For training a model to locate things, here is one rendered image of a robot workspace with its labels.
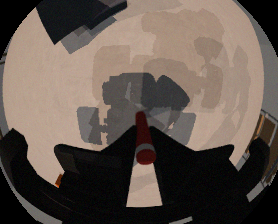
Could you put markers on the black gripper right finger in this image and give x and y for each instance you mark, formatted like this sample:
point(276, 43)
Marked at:
point(175, 165)

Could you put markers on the dark red peg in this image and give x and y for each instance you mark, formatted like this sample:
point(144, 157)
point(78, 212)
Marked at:
point(145, 151)

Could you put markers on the dark grey square panel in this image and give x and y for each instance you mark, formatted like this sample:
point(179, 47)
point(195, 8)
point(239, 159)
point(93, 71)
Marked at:
point(60, 17)

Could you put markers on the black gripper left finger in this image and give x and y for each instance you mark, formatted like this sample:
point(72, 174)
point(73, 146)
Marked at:
point(114, 163)

